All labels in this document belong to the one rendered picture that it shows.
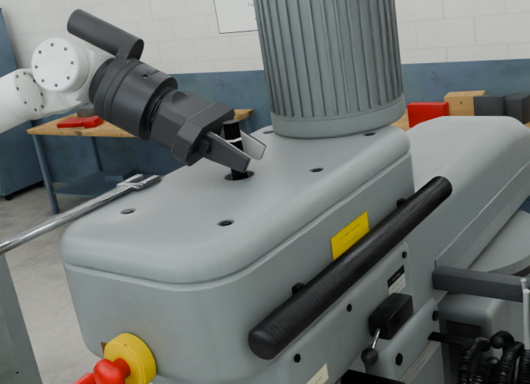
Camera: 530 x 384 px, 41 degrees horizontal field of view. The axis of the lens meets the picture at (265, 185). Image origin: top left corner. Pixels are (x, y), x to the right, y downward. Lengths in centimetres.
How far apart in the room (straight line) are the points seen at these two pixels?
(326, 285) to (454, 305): 54
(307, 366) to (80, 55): 46
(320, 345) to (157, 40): 610
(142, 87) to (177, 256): 26
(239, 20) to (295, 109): 519
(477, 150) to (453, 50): 397
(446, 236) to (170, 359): 58
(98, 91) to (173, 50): 585
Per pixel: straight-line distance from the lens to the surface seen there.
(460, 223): 125
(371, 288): 96
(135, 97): 88
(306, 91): 99
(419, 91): 546
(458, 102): 482
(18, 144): 835
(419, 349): 113
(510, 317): 137
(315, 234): 80
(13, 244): 81
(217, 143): 86
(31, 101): 99
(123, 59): 92
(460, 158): 130
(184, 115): 86
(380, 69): 101
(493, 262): 135
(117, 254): 75
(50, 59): 92
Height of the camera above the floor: 215
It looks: 18 degrees down
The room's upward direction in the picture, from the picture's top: 9 degrees counter-clockwise
